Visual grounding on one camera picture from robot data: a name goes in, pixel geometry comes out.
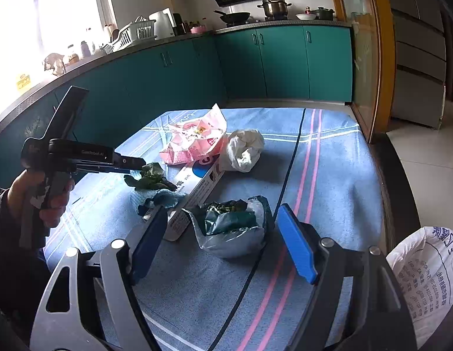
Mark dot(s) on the white bowl on counter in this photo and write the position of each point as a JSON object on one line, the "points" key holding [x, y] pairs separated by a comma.
{"points": [[306, 16]]}

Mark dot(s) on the black small pot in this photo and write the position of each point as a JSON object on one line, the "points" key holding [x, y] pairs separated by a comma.
{"points": [[323, 14]]}

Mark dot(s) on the person's left hand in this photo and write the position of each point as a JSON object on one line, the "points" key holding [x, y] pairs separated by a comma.
{"points": [[16, 195]]}

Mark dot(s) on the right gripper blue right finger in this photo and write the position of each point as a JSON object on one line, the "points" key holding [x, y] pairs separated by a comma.
{"points": [[302, 241]]}

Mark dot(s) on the steel stock pot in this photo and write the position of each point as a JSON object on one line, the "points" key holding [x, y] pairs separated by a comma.
{"points": [[275, 9]]}

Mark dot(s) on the white lined trash basket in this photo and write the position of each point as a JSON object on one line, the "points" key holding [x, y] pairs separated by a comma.
{"points": [[423, 266]]}

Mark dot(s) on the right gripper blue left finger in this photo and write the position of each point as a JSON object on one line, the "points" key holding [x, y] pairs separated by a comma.
{"points": [[145, 240]]}

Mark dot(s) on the white dish rack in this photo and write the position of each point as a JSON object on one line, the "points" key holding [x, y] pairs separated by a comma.
{"points": [[132, 34]]}

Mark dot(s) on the blue striped tablecloth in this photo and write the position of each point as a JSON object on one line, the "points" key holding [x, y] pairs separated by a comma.
{"points": [[315, 161]]}

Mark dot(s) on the white blue toothpaste box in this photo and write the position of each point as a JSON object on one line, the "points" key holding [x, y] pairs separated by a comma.
{"points": [[195, 181]]}

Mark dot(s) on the black wok pan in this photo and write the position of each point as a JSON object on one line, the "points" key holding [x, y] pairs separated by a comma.
{"points": [[233, 19]]}

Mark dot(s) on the teal lower kitchen cabinets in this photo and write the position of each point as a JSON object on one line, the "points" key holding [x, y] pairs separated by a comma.
{"points": [[281, 60]]}

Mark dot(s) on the green clear snack bag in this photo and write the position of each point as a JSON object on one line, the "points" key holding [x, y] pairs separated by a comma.
{"points": [[232, 229]]}

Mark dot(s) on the grey multi-door refrigerator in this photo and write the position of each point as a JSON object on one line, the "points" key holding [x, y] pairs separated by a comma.
{"points": [[419, 94]]}

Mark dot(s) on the light blue face mask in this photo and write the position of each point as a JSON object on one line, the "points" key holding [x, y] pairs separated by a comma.
{"points": [[146, 200]]}

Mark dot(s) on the pink bowl on counter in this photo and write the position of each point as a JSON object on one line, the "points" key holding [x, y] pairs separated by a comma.
{"points": [[198, 29]]}

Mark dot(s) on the white tissue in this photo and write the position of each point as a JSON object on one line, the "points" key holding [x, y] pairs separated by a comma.
{"points": [[242, 151]]}

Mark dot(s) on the white electric kettle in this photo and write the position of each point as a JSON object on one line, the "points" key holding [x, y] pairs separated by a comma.
{"points": [[164, 24]]}

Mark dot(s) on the wooden sliding door frame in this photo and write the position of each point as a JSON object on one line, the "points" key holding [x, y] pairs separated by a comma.
{"points": [[374, 46]]}

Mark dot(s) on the pink plastic wrapper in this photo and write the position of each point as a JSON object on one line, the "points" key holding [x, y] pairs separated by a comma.
{"points": [[196, 139]]}

